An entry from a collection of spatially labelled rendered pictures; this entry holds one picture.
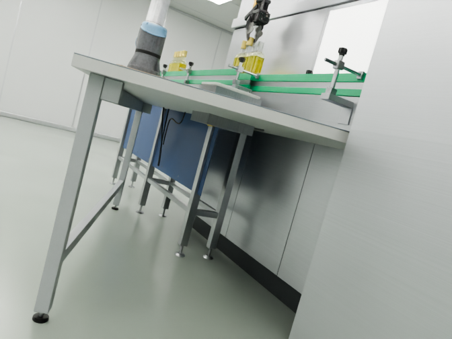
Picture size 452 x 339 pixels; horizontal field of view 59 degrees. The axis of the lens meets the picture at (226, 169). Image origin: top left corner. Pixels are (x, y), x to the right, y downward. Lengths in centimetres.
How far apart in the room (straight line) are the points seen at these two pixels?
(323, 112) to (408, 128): 51
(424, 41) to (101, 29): 702
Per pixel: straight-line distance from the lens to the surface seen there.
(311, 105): 153
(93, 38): 773
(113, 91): 114
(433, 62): 103
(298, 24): 210
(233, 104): 109
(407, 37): 111
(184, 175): 215
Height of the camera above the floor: 65
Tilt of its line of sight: 5 degrees down
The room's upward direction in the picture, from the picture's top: 15 degrees clockwise
